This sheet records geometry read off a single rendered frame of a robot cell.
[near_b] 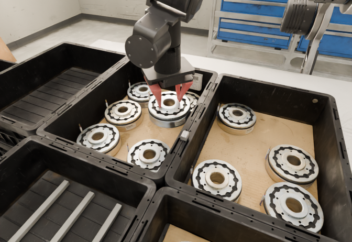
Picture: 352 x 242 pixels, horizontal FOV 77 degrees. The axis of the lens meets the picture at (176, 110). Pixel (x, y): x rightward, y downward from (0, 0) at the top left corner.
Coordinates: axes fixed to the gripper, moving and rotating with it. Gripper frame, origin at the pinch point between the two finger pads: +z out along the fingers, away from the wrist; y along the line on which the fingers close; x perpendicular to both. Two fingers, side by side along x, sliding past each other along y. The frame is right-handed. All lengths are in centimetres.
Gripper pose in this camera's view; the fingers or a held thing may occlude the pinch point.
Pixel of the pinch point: (168, 100)
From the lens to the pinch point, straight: 52.6
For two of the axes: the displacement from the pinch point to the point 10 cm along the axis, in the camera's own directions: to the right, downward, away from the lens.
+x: -3.7, -6.1, 7.0
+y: 9.3, -2.6, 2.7
